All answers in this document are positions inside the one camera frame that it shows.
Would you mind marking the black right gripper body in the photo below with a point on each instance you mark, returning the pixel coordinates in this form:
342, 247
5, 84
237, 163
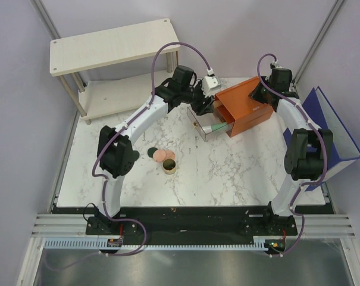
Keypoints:
265, 92

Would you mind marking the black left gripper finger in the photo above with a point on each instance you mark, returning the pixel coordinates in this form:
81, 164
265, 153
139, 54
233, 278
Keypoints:
211, 105
199, 109

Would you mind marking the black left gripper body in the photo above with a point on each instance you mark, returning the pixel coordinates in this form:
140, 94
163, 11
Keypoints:
197, 97

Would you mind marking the clear drawer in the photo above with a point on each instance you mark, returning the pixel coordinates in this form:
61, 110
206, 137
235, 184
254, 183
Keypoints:
207, 119

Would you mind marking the orange drawer box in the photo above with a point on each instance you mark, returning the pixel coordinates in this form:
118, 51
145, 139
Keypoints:
240, 110

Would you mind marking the green tube white cap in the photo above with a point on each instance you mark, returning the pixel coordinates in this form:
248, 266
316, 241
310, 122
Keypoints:
211, 128

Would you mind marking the gold round jar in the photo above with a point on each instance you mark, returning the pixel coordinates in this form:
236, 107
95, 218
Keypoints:
169, 166

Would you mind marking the orange tube grey cap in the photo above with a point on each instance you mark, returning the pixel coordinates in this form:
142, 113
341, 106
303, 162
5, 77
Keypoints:
218, 109

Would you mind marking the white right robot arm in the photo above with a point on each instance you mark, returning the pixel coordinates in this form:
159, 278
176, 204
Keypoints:
306, 157

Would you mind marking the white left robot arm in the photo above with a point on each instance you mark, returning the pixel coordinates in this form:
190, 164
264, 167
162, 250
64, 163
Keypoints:
116, 156

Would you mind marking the pink round puff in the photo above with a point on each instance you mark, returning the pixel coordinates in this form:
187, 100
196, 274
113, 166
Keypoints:
159, 155
170, 155

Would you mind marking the blue binder folder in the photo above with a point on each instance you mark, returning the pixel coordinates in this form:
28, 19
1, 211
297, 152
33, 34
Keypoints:
343, 151

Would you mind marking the white two-tier shelf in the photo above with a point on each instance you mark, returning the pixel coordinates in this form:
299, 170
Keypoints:
100, 98

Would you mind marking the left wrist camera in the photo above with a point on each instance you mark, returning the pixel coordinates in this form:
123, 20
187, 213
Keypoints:
211, 85

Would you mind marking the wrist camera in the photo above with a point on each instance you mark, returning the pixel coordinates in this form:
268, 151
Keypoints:
211, 85
279, 64

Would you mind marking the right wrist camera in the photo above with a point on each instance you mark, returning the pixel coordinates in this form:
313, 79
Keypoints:
279, 64

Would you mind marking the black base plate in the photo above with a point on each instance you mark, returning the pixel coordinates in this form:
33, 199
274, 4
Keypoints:
192, 226

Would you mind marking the right blue cable duct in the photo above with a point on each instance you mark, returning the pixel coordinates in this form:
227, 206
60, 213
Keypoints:
276, 243

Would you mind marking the blue cable duct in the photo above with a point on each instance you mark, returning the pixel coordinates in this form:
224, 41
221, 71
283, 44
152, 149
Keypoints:
276, 243
83, 243

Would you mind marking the left blue cable duct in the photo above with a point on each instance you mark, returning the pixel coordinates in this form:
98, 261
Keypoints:
83, 243

